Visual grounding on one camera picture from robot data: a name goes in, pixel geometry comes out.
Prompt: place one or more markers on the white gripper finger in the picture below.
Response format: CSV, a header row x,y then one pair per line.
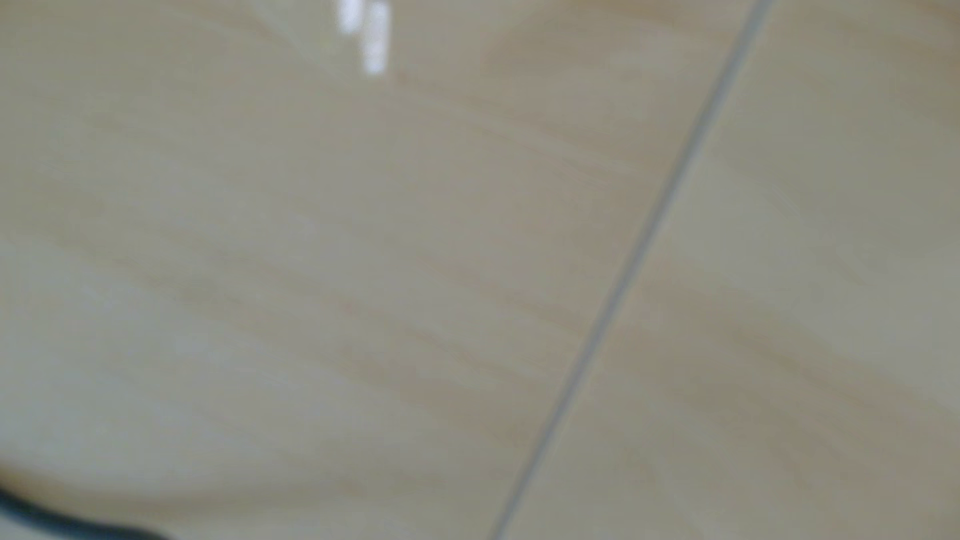
x,y
373,37

